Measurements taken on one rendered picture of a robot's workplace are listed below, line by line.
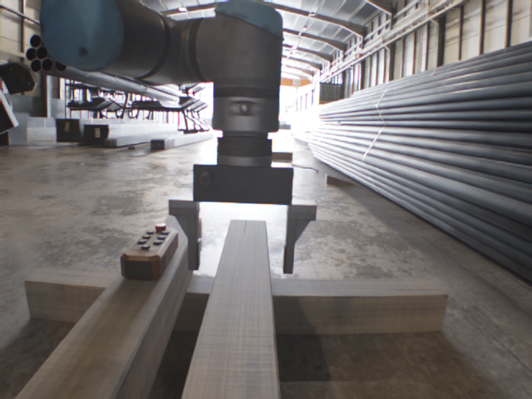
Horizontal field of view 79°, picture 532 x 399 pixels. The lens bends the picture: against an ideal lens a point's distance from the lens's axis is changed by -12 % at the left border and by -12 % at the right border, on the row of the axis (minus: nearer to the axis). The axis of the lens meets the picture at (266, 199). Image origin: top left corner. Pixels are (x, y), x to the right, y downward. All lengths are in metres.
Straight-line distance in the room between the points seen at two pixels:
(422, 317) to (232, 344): 0.57
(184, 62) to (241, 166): 0.15
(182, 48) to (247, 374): 0.40
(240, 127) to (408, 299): 0.60
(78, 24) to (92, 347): 0.36
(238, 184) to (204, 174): 0.05
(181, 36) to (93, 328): 0.40
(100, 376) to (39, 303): 0.55
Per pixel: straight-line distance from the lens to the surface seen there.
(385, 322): 0.90
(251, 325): 0.51
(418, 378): 0.80
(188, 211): 0.49
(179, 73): 0.51
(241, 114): 0.44
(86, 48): 0.40
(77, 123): 7.31
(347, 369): 0.78
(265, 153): 0.46
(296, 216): 0.49
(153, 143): 6.31
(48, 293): 0.94
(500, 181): 1.35
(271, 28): 0.47
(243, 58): 0.45
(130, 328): 0.51
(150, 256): 0.62
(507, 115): 1.62
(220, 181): 0.47
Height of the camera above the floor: 0.46
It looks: 12 degrees down
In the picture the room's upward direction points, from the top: 3 degrees clockwise
